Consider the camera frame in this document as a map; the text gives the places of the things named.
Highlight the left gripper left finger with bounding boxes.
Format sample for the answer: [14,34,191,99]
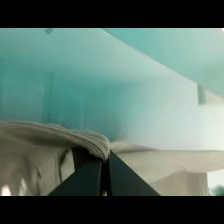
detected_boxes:
[47,157,103,197]

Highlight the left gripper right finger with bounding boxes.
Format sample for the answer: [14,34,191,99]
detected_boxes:
[107,150,161,197]

